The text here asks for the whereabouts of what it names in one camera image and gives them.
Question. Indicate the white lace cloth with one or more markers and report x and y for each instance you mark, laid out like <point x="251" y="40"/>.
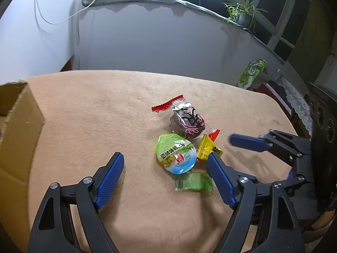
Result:
<point x="297" y="100"/>

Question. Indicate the yellow snack packet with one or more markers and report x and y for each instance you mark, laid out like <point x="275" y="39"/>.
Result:
<point x="206" y="147"/>

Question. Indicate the green snack packet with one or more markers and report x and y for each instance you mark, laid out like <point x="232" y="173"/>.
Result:
<point x="193" y="181"/>

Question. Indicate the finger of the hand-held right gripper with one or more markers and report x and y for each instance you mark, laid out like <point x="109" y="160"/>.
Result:
<point x="247" y="142"/>
<point x="297" y="180"/>

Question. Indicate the red-ended clear snack packet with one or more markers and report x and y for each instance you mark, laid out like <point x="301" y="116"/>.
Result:
<point x="188" y="121"/>

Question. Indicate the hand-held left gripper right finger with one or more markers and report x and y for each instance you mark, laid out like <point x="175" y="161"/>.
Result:
<point x="219" y="179"/>

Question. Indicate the brown cardboard box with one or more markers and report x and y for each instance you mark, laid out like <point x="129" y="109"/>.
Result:
<point x="18" y="137"/>

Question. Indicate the potted spider plant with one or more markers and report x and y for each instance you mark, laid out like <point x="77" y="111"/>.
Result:
<point x="243" y="18"/>

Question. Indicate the green carton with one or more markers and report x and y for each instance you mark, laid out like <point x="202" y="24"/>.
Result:
<point x="250" y="75"/>

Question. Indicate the person's right forearm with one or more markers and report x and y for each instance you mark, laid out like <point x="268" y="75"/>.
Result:
<point x="320" y="232"/>

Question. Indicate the green-lidded jelly cup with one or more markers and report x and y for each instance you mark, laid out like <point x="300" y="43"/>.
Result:
<point x="173" y="152"/>

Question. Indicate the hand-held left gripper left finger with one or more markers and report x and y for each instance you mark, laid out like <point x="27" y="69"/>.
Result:
<point x="110" y="179"/>

